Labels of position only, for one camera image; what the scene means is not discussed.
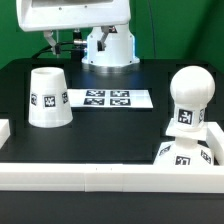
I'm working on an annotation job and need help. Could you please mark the white left wall block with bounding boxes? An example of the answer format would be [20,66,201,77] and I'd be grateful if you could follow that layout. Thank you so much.
[0,119,10,149]

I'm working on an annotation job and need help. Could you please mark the white wall block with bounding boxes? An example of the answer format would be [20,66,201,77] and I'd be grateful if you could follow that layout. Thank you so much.
[206,122,224,166]
[0,119,10,149]

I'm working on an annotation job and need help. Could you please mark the white front rail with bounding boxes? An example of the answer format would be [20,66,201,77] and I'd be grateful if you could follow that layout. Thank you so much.
[0,163,224,193]

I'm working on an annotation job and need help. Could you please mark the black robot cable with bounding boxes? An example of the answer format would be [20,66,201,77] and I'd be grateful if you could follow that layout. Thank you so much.
[31,28,88,59]

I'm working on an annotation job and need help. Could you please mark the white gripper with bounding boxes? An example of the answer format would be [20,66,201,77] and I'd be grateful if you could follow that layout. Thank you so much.
[16,0,131,55]

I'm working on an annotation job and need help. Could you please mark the white lamp base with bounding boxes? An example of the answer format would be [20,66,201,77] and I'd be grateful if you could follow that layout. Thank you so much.
[154,119,214,167]

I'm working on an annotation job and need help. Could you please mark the white lamp bulb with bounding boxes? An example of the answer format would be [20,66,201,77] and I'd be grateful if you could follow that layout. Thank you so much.
[170,66,215,132]

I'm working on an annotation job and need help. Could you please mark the white lamp shade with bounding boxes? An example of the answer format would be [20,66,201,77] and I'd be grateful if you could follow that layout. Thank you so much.
[28,67,73,128]

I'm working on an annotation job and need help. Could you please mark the white right wall block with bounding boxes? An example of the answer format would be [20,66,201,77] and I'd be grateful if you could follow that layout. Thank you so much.
[206,122,224,166]

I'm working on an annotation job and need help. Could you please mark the thin white cable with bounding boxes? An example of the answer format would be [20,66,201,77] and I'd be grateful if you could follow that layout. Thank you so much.
[54,30,61,59]

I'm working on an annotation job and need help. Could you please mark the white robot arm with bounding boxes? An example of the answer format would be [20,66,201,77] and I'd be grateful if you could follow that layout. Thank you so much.
[16,0,139,73]

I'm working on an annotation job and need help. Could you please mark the white marker sheet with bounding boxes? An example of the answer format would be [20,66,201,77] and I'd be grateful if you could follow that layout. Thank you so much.
[68,89,153,109]

